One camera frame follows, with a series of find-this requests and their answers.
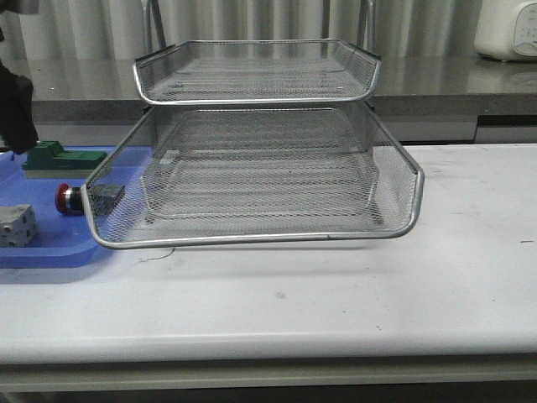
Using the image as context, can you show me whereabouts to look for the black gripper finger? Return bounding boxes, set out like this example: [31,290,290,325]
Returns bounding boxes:
[1,65,39,154]

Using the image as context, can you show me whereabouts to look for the red emergency stop button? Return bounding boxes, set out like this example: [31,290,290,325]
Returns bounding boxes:
[55,182,126,217]

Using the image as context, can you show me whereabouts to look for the silver mesh tray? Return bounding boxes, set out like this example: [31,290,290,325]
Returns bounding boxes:
[140,160,378,218]
[81,102,425,249]
[133,39,381,106]

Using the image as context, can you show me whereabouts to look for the green terminal block component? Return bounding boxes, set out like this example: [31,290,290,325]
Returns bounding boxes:
[22,140,107,179]

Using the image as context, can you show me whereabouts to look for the blue plastic tray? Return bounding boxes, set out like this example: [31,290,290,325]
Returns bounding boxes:
[1,146,150,269]

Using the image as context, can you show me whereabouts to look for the white appliance in background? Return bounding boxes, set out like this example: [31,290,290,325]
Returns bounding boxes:
[473,0,536,61]

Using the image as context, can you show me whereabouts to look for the white grey switch block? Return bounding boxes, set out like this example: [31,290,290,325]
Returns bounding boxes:
[1,204,37,248]

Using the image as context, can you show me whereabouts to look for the thin wire scrap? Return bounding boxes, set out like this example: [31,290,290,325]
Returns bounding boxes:
[138,248,175,264]

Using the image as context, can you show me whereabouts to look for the silver metal rack frame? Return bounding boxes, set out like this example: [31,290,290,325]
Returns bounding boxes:
[140,0,383,225]

